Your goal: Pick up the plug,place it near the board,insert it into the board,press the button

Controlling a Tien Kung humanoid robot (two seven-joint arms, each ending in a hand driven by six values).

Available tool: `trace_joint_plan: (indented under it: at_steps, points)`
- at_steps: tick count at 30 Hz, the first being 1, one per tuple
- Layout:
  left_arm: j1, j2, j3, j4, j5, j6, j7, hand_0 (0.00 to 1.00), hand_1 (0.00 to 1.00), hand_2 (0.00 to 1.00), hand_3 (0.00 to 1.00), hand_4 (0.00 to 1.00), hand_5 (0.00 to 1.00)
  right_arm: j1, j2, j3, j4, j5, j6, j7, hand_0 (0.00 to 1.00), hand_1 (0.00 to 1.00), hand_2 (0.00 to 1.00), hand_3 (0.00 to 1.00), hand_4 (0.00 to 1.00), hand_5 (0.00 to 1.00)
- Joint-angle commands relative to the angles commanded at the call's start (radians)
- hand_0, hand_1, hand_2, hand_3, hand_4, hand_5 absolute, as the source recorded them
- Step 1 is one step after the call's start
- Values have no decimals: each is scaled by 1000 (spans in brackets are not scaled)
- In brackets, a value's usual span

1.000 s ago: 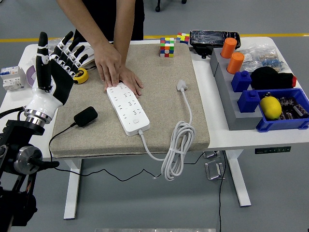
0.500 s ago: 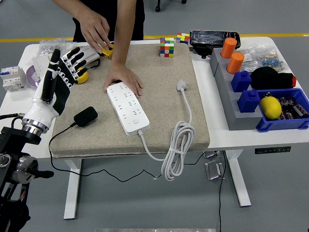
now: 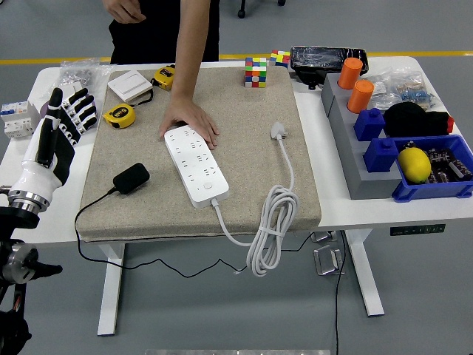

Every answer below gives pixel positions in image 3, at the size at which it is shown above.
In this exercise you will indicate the person's left hand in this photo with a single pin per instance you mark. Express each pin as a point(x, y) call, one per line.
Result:
point(196, 116)

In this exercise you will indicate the person's right hand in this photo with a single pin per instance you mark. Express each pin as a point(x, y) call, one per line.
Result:
point(125, 11)

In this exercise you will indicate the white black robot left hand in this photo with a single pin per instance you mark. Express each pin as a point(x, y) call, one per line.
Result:
point(48, 148)

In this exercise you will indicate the white power strip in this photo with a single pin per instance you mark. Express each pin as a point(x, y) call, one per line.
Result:
point(197, 170)

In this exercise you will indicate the black power adapter plug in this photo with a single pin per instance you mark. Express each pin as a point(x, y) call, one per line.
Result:
point(131, 178)

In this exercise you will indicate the person's left forearm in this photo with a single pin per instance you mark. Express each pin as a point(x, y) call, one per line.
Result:
point(190, 44)

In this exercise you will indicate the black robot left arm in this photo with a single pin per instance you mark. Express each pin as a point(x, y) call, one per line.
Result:
point(15, 259)

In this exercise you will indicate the person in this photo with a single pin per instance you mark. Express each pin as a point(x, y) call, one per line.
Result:
point(155, 37)

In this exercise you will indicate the white circuit breaker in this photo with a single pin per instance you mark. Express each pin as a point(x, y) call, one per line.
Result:
point(18, 120)

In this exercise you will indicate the yellow tape measure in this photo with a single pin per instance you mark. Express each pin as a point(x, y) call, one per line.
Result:
point(119, 115)
point(164, 75)

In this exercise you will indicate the grey-brown fabric mat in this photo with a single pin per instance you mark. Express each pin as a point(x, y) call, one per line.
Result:
point(240, 166)

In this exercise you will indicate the large multicolour puzzle cube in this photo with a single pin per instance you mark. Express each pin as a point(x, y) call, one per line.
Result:
point(255, 72)

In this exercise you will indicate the clear bag of screws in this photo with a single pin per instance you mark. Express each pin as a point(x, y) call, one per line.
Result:
point(79, 74)

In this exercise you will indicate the small multicolour puzzle cube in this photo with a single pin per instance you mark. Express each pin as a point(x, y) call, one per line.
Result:
point(280, 58)

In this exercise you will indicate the black chair base casters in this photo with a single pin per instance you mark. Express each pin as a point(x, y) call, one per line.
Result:
point(242, 14)

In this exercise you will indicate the black box in plastic wrap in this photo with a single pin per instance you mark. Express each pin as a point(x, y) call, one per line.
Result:
point(318, 59)

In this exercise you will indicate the grey stepped block holder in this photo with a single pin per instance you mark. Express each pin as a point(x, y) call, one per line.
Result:
point(347, 148)

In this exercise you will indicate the orange cylinder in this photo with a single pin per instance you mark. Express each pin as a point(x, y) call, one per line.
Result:
point(350, 74)
point(360, 98)

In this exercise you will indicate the white table leg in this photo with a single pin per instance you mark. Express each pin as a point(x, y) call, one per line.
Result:
point(364, 273)
point(111, 296)

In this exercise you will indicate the blue block with knob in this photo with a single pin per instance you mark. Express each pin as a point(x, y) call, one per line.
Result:
point(369, 125)
point(380, 157)

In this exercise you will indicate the clear bag of components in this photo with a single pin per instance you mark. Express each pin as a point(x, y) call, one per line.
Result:
point(406, 88)

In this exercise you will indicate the black cloth with red end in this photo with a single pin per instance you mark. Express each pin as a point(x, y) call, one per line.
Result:
point(410, 120)

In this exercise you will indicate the yellow lemon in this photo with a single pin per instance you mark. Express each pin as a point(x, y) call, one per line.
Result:
point(414, 164)

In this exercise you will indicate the blue plastic bin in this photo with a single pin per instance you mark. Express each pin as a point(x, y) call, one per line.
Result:
point(425, 190)

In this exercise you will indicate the black table control panel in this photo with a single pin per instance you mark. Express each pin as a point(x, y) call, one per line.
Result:
point(417, 229)

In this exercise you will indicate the dark capacitors pile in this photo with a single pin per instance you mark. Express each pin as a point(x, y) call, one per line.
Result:
point(445, 164)

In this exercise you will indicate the white switch panel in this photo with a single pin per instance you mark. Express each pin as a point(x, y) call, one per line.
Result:
point(72, 88)

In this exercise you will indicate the white wall switch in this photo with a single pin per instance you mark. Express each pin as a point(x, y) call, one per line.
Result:
point(127, 85)

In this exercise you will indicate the small silver metal bracket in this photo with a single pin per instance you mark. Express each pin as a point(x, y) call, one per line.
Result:
point(323, 236)

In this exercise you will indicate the large silver metal bracket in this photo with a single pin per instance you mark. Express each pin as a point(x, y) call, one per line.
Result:
point(327, 260)

